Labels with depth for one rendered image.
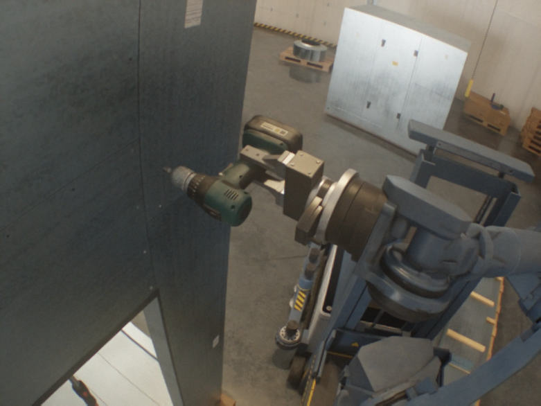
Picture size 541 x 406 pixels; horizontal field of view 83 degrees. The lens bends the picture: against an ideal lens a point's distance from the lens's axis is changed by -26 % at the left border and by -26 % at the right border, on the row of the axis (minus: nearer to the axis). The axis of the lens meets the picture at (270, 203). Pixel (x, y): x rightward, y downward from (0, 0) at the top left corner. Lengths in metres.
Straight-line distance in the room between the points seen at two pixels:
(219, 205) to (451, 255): 0.42
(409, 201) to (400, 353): 1.33
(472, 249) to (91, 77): 0.77
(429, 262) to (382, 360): 1.20
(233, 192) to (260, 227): 3.78
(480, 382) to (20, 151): 1.61
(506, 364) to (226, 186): 1.26
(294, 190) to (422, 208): 0.23
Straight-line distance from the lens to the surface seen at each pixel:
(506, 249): 0.89
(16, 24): 0.60
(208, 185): 0.69
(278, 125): 0.79
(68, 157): 0.73
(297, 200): 0.71
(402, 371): 1.85
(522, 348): 1.56
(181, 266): 1.26
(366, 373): 1.77
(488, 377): 1.59
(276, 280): 3.98
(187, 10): 0.83
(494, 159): 1.71
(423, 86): 6.12
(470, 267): 0.78
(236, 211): 0.66
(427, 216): 0.63
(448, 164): 1.67
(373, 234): 0.63
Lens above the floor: 3.09
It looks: 40 degrees down
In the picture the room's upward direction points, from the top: 10 degrees clockwise
